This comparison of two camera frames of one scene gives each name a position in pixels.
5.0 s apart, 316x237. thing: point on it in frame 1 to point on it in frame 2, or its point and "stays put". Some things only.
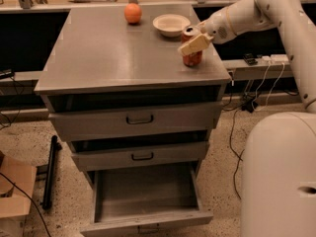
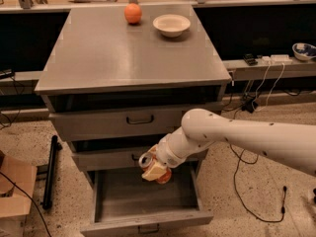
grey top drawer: x=85 y=125 stays put
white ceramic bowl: x=170 y=25 stays put
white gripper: x=217 y=28 to x=166 y=156
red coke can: x=194 y=59 to x=146 y=160
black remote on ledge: x=250 y=59 stays put
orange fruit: x=133 y=13 stays put
